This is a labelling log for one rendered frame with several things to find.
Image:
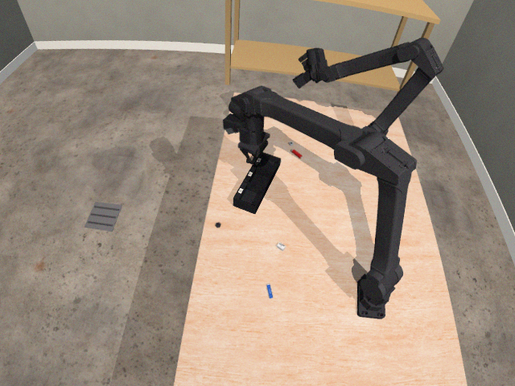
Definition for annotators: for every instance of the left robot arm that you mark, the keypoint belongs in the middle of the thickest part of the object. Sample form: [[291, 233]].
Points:
[[358, 148]]

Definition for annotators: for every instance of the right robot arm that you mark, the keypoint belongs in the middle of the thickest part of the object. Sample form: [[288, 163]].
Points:
[[422, 53]]

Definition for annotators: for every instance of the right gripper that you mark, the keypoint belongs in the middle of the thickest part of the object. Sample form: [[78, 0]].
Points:
[[304, 59]]

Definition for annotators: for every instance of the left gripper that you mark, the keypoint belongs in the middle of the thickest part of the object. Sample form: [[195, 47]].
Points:
[[257, 143]]

